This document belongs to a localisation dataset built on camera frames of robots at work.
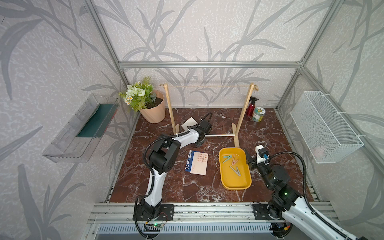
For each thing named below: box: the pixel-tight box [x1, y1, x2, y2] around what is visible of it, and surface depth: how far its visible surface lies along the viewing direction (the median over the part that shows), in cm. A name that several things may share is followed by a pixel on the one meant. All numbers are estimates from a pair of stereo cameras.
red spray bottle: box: [246, 96, 260, 117], surface depth 112 cm
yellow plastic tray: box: [218, 147, 252, 190], surface depth 88 cm
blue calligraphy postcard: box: [185, 150, 199, 172], surface depth 93 cm
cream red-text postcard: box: [190, 151, 209, 176], surface depth 93 cm
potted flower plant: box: [118, 76, 166, 124], surface depth 93 cm
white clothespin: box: [229, 166, 241, 177], surface depth 88 cm
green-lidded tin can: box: [252, 106, 266, 122], surface depth 110 cm
